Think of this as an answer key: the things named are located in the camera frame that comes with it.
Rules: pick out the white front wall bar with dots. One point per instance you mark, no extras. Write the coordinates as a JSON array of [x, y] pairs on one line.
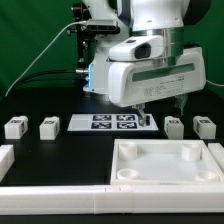
[[111, 199]]

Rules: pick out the white marker base plate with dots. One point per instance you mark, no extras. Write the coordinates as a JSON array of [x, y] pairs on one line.
[[109, 122]]

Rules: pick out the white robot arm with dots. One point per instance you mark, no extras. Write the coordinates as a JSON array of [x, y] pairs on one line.
[[135, 18]]

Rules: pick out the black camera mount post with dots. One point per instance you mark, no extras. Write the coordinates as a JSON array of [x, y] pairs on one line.
[[83, 38]]

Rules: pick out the grey camera on mount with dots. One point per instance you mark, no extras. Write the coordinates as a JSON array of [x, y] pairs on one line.
[[101, 26]]

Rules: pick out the white side block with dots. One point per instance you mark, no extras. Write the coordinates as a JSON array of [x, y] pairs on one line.
[[216, 151], [6, 159]]

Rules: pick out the right white side block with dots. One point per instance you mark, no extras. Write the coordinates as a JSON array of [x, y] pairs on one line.
[[216, 151]]

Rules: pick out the left white side block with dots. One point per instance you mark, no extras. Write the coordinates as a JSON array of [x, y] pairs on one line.
[[6, 159]]

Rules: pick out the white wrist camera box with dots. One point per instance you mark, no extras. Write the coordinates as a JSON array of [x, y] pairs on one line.
[[137, 48]]

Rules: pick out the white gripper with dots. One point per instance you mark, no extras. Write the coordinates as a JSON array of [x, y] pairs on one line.
[[134, 83]]

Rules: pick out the white square tabletop tray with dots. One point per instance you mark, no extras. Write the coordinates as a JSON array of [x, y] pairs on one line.
[[163, 162]]

